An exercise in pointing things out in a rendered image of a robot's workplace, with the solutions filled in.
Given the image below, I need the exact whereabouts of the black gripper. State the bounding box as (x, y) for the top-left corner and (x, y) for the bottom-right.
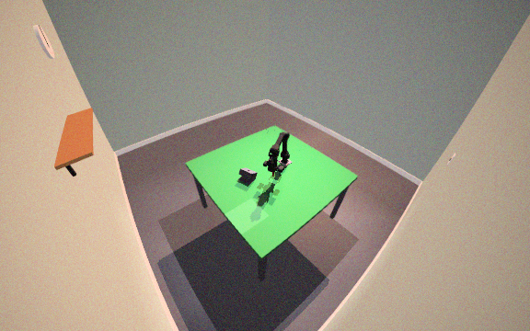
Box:
(263, 160), (284, 174)

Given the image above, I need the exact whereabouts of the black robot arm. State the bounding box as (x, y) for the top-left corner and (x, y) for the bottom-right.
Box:
(266, 131), (290, 172)

